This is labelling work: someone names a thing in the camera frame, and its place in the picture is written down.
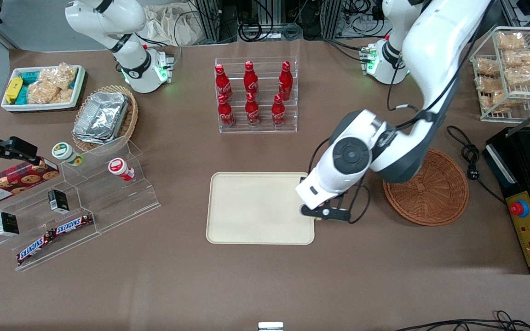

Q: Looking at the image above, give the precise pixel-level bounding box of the clear acrylic stepped display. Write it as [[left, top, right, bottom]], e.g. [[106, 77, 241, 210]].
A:
[[0, 136, 161, 272]]

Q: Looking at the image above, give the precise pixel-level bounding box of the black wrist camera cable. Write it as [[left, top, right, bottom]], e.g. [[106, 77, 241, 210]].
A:
[[309, 0, 495, 225]]

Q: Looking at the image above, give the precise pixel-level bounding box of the white wire rack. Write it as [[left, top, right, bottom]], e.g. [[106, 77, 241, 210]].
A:
[[470, 26, 530, 124]]

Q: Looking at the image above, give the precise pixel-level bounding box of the green lid yogurt cup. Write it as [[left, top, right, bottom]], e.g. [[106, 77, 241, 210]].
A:
[[52, 142, 85, 167]]

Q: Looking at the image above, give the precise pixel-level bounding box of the clear rice cracker bag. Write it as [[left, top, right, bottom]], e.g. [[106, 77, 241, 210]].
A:
[[39, 63, 79, 91], [27, 79, 74, 105]]

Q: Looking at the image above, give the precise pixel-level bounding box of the beige plastic tray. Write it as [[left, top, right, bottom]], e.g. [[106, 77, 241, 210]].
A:
[[206, 172, 316, 245]]

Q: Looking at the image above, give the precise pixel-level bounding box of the brown wicker basket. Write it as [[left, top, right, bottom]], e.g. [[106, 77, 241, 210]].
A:
[[382, 147, 470, 227]]

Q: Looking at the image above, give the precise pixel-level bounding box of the black power cable with plug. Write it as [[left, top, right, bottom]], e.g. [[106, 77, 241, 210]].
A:
[[446, 126, 509, 205]]

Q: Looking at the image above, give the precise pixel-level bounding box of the aluminium frame post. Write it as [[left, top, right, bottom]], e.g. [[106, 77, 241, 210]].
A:
[[322, 0, 344, 40], [195, 0, 223, 45]]

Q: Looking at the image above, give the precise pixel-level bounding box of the yellow snack packet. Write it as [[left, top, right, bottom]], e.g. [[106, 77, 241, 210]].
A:
[[5, 77, 23, 105]]

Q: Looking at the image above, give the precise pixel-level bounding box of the white rectangular snack tray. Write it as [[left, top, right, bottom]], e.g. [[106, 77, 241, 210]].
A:
[[1, 65, 88, 113]]

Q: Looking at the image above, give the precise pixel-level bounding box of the rice cracker snack bag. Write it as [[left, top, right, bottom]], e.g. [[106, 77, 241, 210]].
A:
[[504, 64, 530, 87], [496, 31, 527, 51], [503, 49, 530, 69], [475, 57, 501, 77], [480, 90, 526, 114], [475, 75, 505, 94]]

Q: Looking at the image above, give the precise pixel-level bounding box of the red lid yogurt cup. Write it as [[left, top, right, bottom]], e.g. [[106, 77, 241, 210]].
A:
[[108, 158, 135, 182]]

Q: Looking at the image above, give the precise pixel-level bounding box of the beige cloth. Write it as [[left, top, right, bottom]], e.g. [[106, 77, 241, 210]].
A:
[[143, 4, 202, 47]]

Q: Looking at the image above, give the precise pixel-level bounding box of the brown Snickers bar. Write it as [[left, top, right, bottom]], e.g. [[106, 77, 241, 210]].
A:
[[17, 231, 57, 266], [52, 213, 95, 236]]

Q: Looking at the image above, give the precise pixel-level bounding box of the small black box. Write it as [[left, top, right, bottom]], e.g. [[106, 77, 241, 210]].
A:
[[0, 211, 20, 238], [48, 189, 70, 214]]

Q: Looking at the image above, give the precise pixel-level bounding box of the black cable bundle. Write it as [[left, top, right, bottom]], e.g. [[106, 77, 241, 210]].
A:
[[393, 310, 530, 331]]

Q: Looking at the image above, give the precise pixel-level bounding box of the light wicker basket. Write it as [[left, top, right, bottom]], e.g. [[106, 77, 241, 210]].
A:
[[72, 85, 139, 153]]

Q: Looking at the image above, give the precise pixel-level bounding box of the clear acrylic bottle rack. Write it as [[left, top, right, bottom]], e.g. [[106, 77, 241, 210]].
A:
[[214, 57, 299, 135]]

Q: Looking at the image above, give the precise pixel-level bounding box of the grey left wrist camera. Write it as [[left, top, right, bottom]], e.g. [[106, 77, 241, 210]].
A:
[[300, 205, 352, 223]]

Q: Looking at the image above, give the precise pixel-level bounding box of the red tartan cookie box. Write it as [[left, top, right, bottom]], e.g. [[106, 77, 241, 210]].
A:
[[0, 157, 61, 208]]

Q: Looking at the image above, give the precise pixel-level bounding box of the red cola bottle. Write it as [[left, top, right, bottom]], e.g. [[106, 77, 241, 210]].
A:
[[245, 92, 261, 128], [271, 94, 287, 128], [244, 61, 259, 97], [278, 61, 294, 101], [214, 64, 233, 100], [218, 93, 236, 128]]

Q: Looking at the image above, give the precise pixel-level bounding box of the coiled black cable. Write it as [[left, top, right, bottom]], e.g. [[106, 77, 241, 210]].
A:
[[237, 21, 303, 43]]

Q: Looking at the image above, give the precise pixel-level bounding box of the aluminium foil container stack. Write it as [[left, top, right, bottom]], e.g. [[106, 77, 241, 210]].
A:
[[73, 91, 130, 145]]

